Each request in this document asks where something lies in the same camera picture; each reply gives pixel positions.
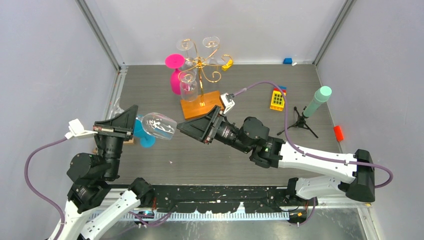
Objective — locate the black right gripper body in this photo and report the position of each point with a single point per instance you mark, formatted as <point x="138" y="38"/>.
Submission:
<point x="228" y="134"/>

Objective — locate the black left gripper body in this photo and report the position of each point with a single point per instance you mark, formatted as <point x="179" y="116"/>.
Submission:
<point x="112" y="147"/>

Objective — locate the blue plastic wine glass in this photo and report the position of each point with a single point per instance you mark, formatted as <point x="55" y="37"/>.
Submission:
<point x="144" y="138"/>

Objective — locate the pink plastic wine glass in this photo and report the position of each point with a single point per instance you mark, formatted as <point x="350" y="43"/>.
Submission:
<point x="175" y="61"/>

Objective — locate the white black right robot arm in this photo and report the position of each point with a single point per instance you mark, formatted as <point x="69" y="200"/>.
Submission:
<point x="351" y="175"/>

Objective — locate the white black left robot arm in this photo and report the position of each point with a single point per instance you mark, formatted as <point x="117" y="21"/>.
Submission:
<point x="83" y="201"/>

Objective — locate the orange wooden rack base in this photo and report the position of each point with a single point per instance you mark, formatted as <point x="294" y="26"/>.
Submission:
<point x="195" y="109"/>

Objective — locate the clear ribbed wine glass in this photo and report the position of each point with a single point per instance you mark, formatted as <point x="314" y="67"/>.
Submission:
<point x="188" y="86"/>

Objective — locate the clear back left glass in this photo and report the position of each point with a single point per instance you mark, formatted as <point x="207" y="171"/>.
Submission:
<point x="186" y="46"/>

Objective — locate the clear back right glass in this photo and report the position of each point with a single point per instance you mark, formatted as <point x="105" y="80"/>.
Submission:
<point x="212" y="43"/>

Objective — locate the small wooden block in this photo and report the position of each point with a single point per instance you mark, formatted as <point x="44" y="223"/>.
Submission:
<point x="129" y="142"/>

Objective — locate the yellow toy brick building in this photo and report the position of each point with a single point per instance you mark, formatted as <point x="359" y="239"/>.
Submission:
<point x="277" y="102"/>

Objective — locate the black mini tripod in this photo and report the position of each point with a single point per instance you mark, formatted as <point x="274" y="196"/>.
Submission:
<point x="300" y="123"/>

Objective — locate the yellow curved toy block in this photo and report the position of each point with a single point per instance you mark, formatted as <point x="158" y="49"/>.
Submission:
<point x="227" y="65"/>

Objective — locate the mint green microphone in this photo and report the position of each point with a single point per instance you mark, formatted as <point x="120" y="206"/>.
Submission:
<point x="321" y="96"/>

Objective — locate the blue small block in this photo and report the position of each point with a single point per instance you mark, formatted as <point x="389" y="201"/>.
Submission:
<point x="288" y="61"/>

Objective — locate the red small block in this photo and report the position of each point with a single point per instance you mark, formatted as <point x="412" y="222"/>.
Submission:
<point x="338" y="133"/>

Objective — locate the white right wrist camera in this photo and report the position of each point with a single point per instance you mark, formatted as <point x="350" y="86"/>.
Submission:
<point x="227" y="100"/>

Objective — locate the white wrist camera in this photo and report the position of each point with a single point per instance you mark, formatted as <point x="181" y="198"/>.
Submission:
<point x="77" y="130"/>
<point x="227" y="100"/>

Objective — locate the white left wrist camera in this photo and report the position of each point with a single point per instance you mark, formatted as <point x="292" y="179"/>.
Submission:
<point x="77" y="130"/>

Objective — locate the gold wire glass rack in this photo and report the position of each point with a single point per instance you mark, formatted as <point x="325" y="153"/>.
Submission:
<point x="205" y="72"/>

